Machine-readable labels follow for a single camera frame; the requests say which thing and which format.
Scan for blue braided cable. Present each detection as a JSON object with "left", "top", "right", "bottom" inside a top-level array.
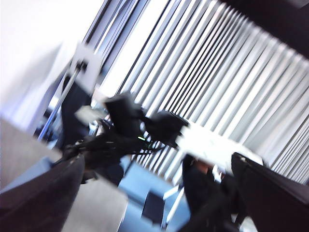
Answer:
[{"left": 36, "top": 70, "right": 83, "bottom": 141}]

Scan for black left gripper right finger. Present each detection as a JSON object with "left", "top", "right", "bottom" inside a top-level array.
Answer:
[{"left": 231, "top": 152, "right": 309, "bottom": 232}]

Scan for white vertical window blinds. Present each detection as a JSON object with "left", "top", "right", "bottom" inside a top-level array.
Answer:
[{"left": 82, "top": 0, "right": 309, "bottom": 187}]

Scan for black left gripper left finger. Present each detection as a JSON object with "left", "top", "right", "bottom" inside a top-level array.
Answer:
[{"left": 0, "top": 154, "right": 85, "bottom": 232}]

